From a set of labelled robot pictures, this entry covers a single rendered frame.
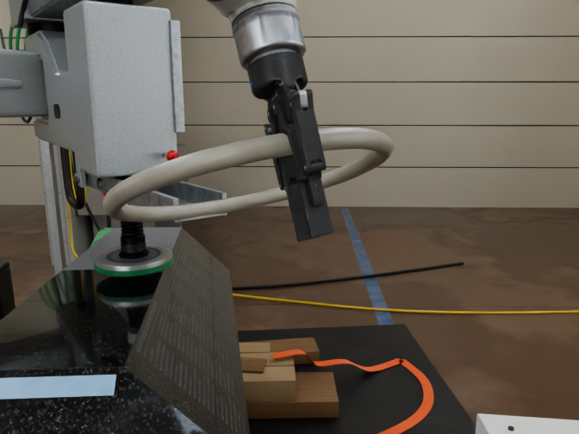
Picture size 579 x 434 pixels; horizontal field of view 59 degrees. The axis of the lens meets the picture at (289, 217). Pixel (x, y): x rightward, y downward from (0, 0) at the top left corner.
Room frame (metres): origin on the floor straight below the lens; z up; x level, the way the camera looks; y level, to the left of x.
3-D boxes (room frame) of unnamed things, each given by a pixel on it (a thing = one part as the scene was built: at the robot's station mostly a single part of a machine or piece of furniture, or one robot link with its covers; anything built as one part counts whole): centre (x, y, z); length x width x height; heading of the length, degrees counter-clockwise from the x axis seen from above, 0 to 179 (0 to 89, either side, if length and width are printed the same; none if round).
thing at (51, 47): (1.73, 0.66, 1.33); 0.74 x 0.23 x 0.49; 36
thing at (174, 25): (1.41, 0.31, 1.40); 0.08 x 0.03 x 0.28; 36
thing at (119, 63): (1.47, 0.49, 1.35); 0.36 x 0.22 x 0.45; 36
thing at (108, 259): (1.41, 0.45, 0.90); 0.21 x 0.21 x 0.01
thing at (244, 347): (2.39, 0.23, 0.09); 0.25 x 0.10 x 0.01; 91
